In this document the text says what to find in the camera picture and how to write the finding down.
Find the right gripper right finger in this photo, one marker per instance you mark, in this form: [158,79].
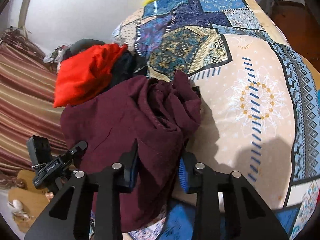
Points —
[197,178]

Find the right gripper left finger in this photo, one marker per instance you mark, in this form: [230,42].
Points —
[120,177]

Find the maroon button shirt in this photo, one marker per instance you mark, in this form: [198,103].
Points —
[159,116]

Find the clutter pile of clothes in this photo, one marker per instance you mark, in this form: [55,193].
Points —
[66,51]

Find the wooden lap table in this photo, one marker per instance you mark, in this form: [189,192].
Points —
[25,202]

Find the striped pink curtain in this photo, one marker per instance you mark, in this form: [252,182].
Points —
[27,94]

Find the red folded sweater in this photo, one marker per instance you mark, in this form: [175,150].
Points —
[83,76]

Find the blue patchwork quilt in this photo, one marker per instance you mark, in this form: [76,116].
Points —
[260,110]

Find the navy folded sweater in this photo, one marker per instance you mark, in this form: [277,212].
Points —
[126,67]

